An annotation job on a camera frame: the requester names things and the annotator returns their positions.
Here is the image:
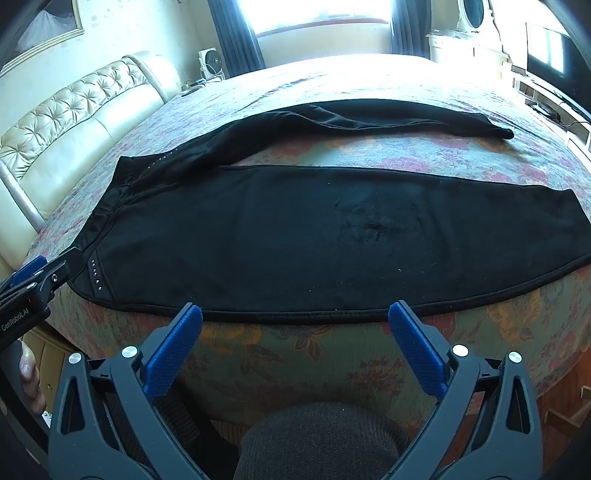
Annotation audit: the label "black pants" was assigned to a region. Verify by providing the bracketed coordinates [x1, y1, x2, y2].
[69, 99, 590, 324]

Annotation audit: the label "oval white framed mirror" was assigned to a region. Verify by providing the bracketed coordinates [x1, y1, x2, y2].
[457, 0, 490, 33]

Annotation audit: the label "dark blue left curtain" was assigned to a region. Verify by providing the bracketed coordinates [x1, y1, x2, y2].
[207, 0, 266, 77]

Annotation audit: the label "dark knit cap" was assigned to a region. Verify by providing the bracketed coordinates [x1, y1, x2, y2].
[235, 402, 411, 479]

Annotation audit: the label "black flat television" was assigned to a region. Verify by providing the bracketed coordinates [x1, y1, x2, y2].
[526, 23, 590, 116]

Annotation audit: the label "dark blue curtain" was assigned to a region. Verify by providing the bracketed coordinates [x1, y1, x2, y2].
[390, 0, 432, 58]
[207, 0, 266, 77]

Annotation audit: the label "dark blue right curtain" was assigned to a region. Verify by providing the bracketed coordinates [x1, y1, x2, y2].
[390, 0, 432, 58]

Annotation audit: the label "cream tufted leather headboard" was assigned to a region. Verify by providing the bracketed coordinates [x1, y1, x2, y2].
[1, 51, 181, 277]

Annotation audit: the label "framed wall picture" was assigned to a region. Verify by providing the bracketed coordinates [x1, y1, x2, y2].
[1, 1, 84, 75]

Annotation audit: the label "person's left hand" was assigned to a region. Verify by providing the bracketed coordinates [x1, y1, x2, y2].
[19, 342, 46, 415]

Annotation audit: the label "white tv stand shelf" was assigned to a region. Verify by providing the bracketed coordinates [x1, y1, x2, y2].
[511, 65, 590, 159]

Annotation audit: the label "white dresser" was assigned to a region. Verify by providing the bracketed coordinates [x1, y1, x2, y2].
[427, 30, 508, 68]

